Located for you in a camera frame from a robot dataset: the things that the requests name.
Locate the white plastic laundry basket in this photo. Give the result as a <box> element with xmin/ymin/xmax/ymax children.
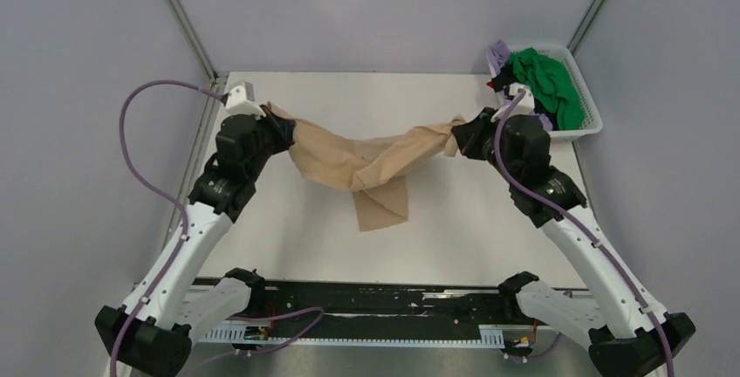
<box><xmin>485</xmin><ymin>40</ymin><xmax>603</xmax><ymax>141</ymax></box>

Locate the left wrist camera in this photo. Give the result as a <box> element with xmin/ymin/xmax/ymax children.
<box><xmin>224</xmin><ymin>81</ymin><xmax>266</xmax><ymax>118</ymax></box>

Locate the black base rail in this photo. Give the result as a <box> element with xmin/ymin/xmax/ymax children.
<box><xmin>219</xmin><ymin>280</ymin><xmax>542</xmax><ymax>343</ymax></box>

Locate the white slotted cable duct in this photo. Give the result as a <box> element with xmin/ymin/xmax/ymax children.
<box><xmin>199</xmin><ymin>326</ymin><xmax>505</xmax><ymax>349</ymax></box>

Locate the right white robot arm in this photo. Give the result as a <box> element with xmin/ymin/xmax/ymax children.
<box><xmin>451</xmin><ymin>108</ymin><xmax>695</xmax><ymax>376</ymax></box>

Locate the beige t shirt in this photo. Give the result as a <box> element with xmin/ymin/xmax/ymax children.
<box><xmin>267</xmin><ymin>103</ymin><xmax>465</xmax><ymax>232</ymax></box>

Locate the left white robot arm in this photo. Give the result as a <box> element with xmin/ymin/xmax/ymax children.
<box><xmin>94</xmin><ymin>113</ymin><xmax>296</xmax><ymax>376</ymax></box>

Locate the aluminium frame rail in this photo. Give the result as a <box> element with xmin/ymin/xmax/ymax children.
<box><xmin>129</xmin><ymin>284</ymin><xmax>648</xmax><ymax>329</ymax></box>

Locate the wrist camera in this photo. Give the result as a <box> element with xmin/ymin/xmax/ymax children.
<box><xmin>502</xmin><ymin>83</ymin><xmax>535</xmax><ymax>115</ymax></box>
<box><xmin>224</xmin><ymin>81</ymin><xmax>266</xmax><ymax>118</ymax></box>

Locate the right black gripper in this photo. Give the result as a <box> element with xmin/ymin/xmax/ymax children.
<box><xmin>450</xmin><ymin>108</ymin><xmax>517</xmax><ymax>185</ymax></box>

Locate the left corner metal post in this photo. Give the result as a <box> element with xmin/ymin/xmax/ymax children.
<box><xmin>164</xmin><ymin>0</ymin><xmax>218</xmax><ymax>84</ymax></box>

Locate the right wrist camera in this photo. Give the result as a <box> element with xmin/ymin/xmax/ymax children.
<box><xmin>502</xmin><ymin>83</ymin><xmax>535</xmax><ymax>115</ymax></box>

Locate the right corner metal post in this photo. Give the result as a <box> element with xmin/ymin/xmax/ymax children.
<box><xmin>566</xmin><ymin>0</ymin><xmax>607</xmax><ymax>55</ymax></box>

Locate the black garment in basket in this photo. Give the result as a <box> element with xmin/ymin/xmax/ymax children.
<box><xmin>487</xmin><ymin>64</ymin><xmax>557</xmax><ymax>131</ymax></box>

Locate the green t shirt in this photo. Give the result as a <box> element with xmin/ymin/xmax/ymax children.
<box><xmin>507</xmin><ymin>47</ymin><xmax>586</xmax><ymax>130</ymax></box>

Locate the corner metal post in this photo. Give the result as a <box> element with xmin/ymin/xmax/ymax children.
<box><xmin>164</xmin><ymin>0</ymin><xmax>218</xmax><ymax>84</ymax></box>
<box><xmin>566</xmin><ymin>0</ymin><xmax>607</xmax><ymax>55</ymax></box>

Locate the lavender t shirt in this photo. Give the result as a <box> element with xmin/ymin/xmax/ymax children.
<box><xmin>486</xmin><ymin>40</ymin><xmax>510</xmax><ymax>78</ymax></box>

